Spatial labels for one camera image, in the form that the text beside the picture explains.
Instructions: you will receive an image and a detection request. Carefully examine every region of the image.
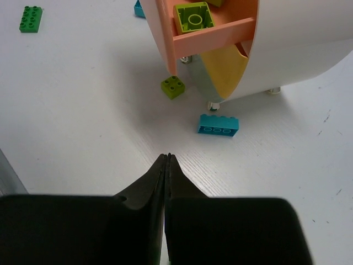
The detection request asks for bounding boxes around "lime square lego front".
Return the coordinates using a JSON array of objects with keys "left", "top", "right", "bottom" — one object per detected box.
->
[{"left": 173, "top": 2, "right": 215, "bottom": 35}]

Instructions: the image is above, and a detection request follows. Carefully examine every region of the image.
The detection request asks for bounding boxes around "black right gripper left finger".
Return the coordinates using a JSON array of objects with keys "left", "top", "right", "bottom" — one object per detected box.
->
[{"left": 1, "top": 154, "right": 167, "bottom": 264}]

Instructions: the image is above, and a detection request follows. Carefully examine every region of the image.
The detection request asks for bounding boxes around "dark green long lego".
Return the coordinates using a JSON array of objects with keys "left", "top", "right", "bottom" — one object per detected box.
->
[{"left": 19, "top": 6, "right": 43, "bottom": 33}]

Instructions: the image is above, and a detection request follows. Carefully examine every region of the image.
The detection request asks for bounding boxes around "yellow drawer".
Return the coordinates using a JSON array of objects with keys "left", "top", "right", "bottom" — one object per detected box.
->
[{"left": 200, "top": 43, "right": 248, "bottom": 101}]

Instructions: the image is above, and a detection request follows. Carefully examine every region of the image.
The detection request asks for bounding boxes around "lime square lego near container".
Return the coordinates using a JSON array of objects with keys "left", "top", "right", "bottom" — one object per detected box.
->
[{"left": 161, "top": 76, "right": 185, "bottom": 100}]

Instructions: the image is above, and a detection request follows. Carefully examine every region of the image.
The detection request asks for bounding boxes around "aluminium front rail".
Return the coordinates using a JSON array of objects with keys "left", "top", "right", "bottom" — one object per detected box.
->
[{"left": 0, "top": 150, "right": 28, "bottom": 196}]

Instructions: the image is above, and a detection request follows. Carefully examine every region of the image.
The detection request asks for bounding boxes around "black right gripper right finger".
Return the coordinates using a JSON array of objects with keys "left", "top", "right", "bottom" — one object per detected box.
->
[{"left": 165, "top": 154, "right": 313, "bottom": 264}]

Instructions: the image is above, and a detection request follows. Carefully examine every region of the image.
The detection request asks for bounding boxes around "small teal square lego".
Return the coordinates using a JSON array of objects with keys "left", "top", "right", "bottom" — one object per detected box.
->
[{"left": 133, "top": 0, "right": 145, "bottom": 18}]

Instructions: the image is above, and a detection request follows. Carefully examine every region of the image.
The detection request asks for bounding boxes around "cream cylindrical drawer container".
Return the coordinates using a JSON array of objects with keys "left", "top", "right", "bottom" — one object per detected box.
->
[{"left": 227, "top": 1, "right": 352, "bottom": 101}]

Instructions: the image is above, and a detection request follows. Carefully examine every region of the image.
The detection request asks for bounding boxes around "long teal lego brick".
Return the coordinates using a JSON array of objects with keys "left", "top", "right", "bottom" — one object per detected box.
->
[{"left": 197, "top": 114, "right": 239, "bottom": 137}]

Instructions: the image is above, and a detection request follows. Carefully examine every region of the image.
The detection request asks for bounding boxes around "lime curved lego assembly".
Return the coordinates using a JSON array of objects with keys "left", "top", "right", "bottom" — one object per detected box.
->
[{"left": 205, "top": 0, "right": 225, "bottom": 8}]

